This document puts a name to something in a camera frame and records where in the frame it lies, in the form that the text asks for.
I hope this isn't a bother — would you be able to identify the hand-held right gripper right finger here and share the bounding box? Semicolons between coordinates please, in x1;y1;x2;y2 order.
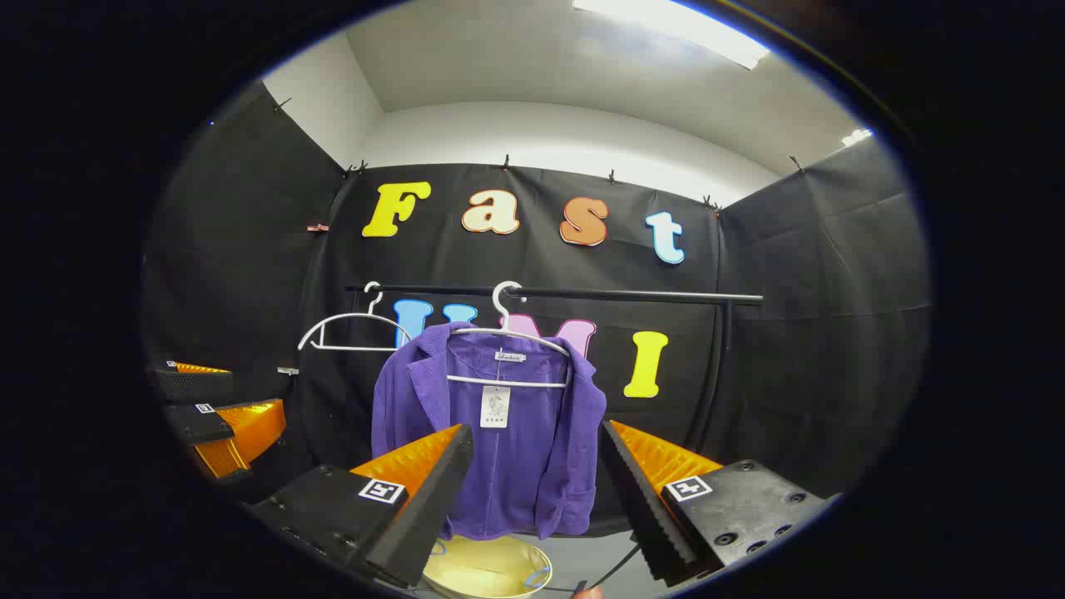
601;419;841;583

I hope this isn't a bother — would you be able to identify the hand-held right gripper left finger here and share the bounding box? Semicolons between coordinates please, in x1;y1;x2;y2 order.
250;423;475;590

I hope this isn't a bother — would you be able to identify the cream laundry hamper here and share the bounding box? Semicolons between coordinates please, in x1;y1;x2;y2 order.
423;534;554;599

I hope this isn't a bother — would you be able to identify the purple jacket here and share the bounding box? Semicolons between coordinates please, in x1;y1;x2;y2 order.
371;322;608;542

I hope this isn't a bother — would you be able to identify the white plastic hanger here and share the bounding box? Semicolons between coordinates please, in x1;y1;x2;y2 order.
298;281;414;354
447;281;575;389

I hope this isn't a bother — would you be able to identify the black clothes rack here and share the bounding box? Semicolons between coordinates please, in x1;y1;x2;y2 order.
345;283;764;454

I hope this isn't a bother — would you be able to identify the black backdrop cloth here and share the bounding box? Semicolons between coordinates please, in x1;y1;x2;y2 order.
141;79;933;542

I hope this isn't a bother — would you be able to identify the row of black backdrop clips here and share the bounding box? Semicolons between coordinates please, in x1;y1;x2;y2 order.
270;96;808;213

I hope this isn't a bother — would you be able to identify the long ceiling light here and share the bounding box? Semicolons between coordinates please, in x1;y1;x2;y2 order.
572;0;770;70

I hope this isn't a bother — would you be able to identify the black cable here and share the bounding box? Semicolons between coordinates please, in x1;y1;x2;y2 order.
545;544;643;595

